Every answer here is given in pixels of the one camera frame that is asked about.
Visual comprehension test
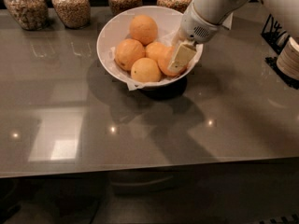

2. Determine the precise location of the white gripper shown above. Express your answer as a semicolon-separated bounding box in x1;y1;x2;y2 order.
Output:
167;0;220;73

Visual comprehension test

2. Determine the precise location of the orange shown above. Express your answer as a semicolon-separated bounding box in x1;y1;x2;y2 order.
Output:
114;38;145;71
129;15;158;45
145;42;166;62
158;47;187;77
131;58;162;83

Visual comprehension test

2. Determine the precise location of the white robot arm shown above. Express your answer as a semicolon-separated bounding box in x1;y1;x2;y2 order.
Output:
167;0;299;73

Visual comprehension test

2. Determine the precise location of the white ceramic bowl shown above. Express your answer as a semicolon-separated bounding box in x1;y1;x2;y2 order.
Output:
96;6;204;91

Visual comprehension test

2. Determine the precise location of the white stand card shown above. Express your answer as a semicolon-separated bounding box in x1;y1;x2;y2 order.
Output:
222;13;234;30

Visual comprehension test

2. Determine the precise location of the white paper liner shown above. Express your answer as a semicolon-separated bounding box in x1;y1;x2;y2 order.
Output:
106;31;203;90

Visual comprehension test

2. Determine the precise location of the stack of wooden coasters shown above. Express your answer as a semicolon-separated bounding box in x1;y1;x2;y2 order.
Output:
277;37;299;80

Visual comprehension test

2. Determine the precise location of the far left grain jar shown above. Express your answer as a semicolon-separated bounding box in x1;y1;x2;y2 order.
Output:
4;0;49;31

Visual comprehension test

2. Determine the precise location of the black wire rack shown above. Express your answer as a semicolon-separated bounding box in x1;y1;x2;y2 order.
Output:
261;15;299;90

